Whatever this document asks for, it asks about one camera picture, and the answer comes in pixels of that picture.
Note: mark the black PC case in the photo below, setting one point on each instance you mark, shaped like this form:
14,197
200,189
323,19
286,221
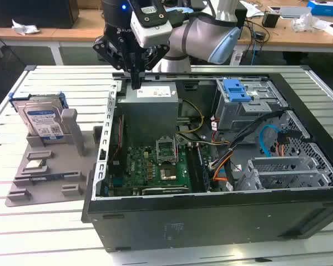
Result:
211,221

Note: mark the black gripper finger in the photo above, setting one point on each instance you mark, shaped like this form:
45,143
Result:
108,51
156,55

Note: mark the crumpled white paper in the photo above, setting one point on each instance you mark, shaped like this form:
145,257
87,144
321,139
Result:
25,27

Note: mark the installed RAM stick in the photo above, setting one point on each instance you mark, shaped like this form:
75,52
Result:
204,169

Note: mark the CPU socket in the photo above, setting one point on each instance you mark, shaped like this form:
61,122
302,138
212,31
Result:
167,173

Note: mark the grey power supply unit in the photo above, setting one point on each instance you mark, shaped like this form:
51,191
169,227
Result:
147,116

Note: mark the blue drive latch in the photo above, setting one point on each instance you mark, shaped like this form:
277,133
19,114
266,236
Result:
236,92

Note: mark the black RAM slots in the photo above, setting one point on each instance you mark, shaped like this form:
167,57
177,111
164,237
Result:
192,169

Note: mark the green motherboard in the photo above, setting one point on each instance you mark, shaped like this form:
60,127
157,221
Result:
138,166

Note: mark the clear plastic bag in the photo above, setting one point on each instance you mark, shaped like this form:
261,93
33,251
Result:
303,23

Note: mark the blue cardboard box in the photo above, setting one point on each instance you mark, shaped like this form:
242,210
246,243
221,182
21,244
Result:
324,8

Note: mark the small white box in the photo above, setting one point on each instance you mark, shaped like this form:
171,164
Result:
274,9

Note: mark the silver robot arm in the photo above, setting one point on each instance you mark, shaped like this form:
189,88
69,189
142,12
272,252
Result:
199,36

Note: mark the brown cardboard box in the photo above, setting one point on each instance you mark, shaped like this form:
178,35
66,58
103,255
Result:
90,3

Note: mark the black graphics card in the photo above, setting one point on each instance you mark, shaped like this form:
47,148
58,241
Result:
166,190

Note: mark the metal disk bay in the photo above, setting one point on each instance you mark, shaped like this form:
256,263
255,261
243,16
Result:
294,174

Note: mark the white paper sheets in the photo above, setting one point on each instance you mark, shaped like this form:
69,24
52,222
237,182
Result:
252,11

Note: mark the grey flat device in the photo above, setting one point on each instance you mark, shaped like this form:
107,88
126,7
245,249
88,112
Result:
294,11

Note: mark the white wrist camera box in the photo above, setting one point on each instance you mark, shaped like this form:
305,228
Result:
155,30

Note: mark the black speaker box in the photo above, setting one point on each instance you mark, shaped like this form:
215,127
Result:
242,19

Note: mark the hard disk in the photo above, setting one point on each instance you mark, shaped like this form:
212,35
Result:
41,116

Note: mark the metal optical drive cage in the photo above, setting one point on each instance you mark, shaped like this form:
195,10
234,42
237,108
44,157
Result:
238,116

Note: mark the silver CPU chip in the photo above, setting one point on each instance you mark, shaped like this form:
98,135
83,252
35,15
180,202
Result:
34,164

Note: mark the wooden desk white frame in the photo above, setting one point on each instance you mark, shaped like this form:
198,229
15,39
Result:
16,38
86,30

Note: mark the grey parts rack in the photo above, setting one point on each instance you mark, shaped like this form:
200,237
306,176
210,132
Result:
58,163

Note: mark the large black box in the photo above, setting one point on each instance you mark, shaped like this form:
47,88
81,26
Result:
30,14

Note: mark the white labelled adapter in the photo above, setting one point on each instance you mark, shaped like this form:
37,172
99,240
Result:
237,58

